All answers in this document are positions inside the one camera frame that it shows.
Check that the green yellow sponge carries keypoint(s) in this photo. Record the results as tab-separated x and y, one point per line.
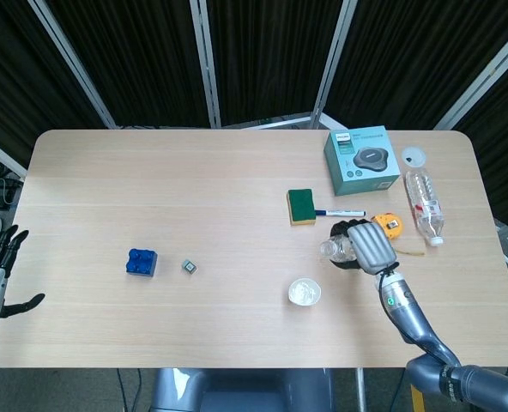
301	204

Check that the teal speaker product box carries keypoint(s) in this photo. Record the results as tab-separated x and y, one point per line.
365	165

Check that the metal table leg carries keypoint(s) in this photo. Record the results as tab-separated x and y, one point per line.
360	390

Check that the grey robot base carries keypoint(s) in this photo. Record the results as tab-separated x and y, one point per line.
241	390

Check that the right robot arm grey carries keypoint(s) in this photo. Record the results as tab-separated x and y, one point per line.
413	322

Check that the yellow tape measure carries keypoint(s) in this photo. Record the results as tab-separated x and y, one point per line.
391	225

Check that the white plastic lid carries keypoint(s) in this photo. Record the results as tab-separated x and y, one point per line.
417	156

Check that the white marker blue cap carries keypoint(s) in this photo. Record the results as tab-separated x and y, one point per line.
342	212

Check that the blue building block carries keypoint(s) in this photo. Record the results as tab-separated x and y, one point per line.
141	264

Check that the white screen frame post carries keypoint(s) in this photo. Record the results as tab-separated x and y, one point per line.
485	73
333	60
71	60
1	154
206	64

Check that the white paper cup blue flower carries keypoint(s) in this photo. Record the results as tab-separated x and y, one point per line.
304	292

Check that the right robot hand grey black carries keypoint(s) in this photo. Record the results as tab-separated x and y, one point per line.
372	246

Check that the large clear bottle red label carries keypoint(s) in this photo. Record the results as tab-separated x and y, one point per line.
425	206

